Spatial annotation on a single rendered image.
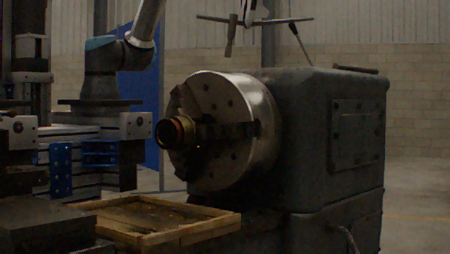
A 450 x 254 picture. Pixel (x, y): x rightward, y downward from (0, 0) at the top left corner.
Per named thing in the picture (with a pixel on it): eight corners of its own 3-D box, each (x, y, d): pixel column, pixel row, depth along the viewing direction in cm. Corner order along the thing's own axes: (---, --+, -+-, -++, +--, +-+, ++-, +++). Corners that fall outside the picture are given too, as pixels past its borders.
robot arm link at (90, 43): (79, 72, 184) (79, 35, 183) (112, 73, 192) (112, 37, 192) (91, 71, 175) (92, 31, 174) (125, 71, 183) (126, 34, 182)
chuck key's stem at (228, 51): (224, 57, 132) (231, 13, 131) (222, 56, 135) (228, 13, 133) (232, 58, 133) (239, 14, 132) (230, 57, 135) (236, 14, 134)
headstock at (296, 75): (282, 174, 209) (284, 76, 207) (392, 185, 178) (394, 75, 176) (177, 193, 163) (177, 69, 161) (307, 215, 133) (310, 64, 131)
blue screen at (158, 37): (71, 158, 980) (71, 38, 967) (110, 157, 1017) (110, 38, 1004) (131, 195, 615) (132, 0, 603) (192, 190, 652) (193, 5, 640)
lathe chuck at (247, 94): (179, 170, 153) (194, 64, 148) (263, 202, 133) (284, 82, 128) (157, 173, 146) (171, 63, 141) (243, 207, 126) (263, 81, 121)
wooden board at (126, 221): (139, 206, 141) (139, 193, 141) (241, 229, 118) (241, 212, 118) (45, 224, 118) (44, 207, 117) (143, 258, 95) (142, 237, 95)
